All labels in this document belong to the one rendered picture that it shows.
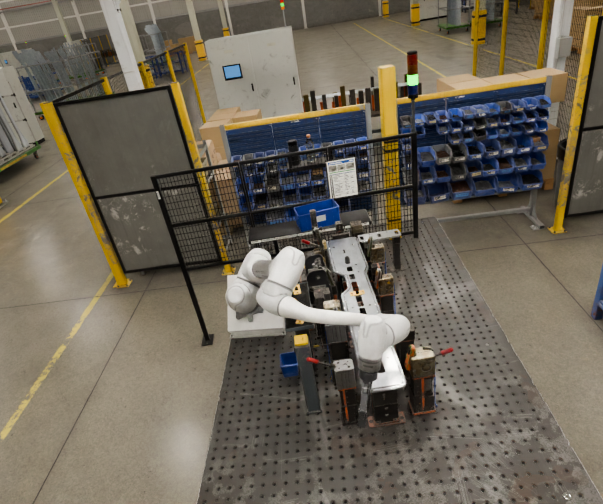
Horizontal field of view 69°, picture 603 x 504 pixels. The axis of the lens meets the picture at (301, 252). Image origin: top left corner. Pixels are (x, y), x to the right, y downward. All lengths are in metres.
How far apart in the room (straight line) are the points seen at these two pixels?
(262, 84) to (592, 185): 6.01
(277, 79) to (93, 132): 5.03
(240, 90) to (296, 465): 7.75
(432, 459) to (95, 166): 3.87
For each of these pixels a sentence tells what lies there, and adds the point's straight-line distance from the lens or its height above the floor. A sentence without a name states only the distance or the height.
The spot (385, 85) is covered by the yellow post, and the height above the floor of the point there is 1.89.
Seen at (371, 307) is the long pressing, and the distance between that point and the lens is 2.43.
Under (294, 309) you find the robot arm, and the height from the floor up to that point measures 1.33.
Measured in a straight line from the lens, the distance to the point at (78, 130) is 4.71.
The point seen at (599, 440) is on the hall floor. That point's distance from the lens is 3.32.
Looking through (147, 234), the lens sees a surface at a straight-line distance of 4.90.
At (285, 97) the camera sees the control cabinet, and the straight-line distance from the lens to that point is 9.06.
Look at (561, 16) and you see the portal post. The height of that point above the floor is 1.80.
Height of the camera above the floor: 2.50
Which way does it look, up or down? 30 degrees down
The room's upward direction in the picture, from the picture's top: 10 degrees counter-clockwise
